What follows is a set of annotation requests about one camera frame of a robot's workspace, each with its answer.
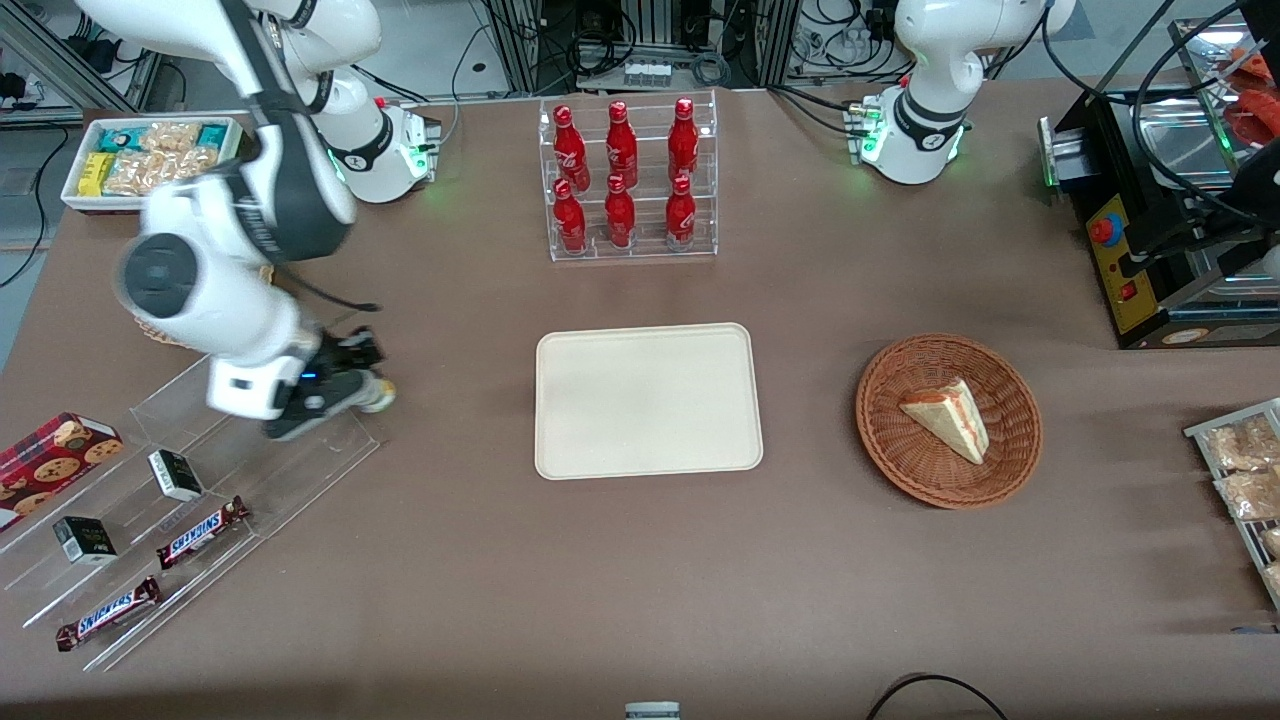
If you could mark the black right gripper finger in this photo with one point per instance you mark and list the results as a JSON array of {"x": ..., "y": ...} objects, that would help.
[
  {"x": 364, "y": 348},
  {"x": 335, "y": 358}
]

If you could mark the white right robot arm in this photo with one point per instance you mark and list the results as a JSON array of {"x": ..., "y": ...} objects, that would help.
[{"x": 250, "y": 210}]

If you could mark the beige plastic tray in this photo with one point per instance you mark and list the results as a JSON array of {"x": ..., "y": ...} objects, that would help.
[{"x": 648, "y": 400}]

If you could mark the clear stepped acrylic stand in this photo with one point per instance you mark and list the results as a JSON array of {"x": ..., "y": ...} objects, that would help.
[{"x": 300, "y": 470}]

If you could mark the small tan wicker basket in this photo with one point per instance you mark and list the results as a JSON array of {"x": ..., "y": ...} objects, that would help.
[{"x": 160, "y": 333}]

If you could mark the small black box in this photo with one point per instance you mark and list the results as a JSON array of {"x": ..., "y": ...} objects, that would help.
[
  {"x": 176, "y": 475},
  {"x": 85, "y": 541}
]

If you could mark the snickers bar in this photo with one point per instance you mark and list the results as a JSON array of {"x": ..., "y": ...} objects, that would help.
[
  {"x": 108, "y": 614},
  {"x": 203, "y": 532}
]

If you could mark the red cookie box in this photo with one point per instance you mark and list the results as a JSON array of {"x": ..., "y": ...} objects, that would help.
[{"x": 50, "y": 465}]

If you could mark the clear cracker packet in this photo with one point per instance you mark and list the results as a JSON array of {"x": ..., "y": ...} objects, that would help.
[{"x": 160, "y": 165}]

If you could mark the red cola bottle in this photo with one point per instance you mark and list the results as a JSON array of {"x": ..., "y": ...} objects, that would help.
[
  {"x": 620, "y": 218},
  {"x": 570, "y": 222},
  {"x": 681, "y": 217},
  {"x": 571, "y": 150},
  {"x": 621, "y": 150},
  {"x": 683, "y": 145}
]

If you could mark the white snack bin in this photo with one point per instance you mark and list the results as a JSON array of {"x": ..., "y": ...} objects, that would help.
[{"x": 80, "y": 203}]

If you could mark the yellow snack box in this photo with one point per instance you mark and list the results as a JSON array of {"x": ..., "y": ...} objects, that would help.
[{"x": 95, "y": 175}]

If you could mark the teal snack pack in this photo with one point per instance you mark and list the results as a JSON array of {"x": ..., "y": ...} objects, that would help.
[{"x": 122, "y": 139}]

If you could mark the clear acrylic bottle rack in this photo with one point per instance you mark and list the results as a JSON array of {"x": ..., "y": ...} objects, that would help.
[{"x": 632, "y": 255}]

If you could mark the white power strip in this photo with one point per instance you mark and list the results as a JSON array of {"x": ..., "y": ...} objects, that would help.
[{"x": 647, "y": 73}]

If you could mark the small grey device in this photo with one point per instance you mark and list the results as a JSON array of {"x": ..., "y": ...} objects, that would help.
[{"x": 652, "y": 711}]

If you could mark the large brown wicker basket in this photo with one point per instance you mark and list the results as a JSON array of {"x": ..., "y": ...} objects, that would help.
[{"x": 900, "y": 450}]

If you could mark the triangular sandwich wedge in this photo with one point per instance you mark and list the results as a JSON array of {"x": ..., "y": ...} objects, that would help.
[{"x": 950, "y": 418}]

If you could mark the black machine with red button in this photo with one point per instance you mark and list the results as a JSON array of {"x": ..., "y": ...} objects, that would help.
[{"x": 1130, "y": 270}]

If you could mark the clear snack packet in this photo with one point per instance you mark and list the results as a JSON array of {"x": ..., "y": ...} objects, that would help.
[
  {"x": 1250, "y": 495},
  {"x": 1240, "y": 445}
]

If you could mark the red plastic item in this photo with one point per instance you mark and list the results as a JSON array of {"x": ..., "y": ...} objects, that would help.
[{"x": 1255, "y": 115}]

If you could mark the aluminium frame rack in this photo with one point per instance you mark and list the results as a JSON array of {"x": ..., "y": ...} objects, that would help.
[{"x": 640, "y": 25}]

